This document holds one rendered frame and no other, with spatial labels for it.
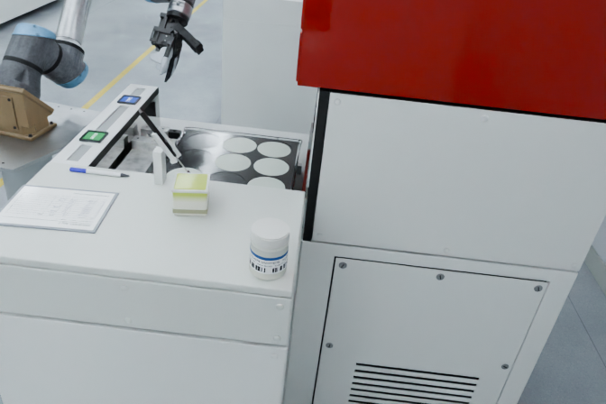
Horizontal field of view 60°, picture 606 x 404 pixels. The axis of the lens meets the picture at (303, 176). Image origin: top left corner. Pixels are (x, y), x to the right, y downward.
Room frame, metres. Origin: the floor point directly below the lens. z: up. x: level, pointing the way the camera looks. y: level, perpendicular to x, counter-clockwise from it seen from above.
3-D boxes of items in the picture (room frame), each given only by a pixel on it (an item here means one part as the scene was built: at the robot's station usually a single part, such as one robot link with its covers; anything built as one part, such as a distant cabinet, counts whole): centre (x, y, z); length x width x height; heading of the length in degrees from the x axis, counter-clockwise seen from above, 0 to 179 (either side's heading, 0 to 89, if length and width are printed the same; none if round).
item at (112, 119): (1.34, 0.56, 0.89); 0.55 x 0.09 x 0.14; 179
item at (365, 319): (1.45, -0.37, 0.41); 0.82 x 0.71 x 0.82; 179
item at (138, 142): (1.33, 0.46, 0.89); 0.08 x 0.03 x 0.03; 89
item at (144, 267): (0.88, 0.30, 0.89); 0.62 x 0.35 x 0.14; 89
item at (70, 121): (1.48, 0.95, 0.75); 0.45 x 0.44 x 0.13; 80
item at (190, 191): (0.93, 0.23, 1.00); 0.07 x 0.07 x 0.07; 8
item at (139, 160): (1.26, 0.46, 0.87); 0.36 x 0.08 x 0.03; 179
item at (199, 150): (1.27, 0.20, 0.90); 0.34 x 0.34 x 0.01; 89
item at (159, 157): (1.02, 0.31, 1.03); 0.06 x 0.04 x 0.13; 89
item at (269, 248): (0.76, 0.05, 1.01); 0.07 x 0.07 x 0.10
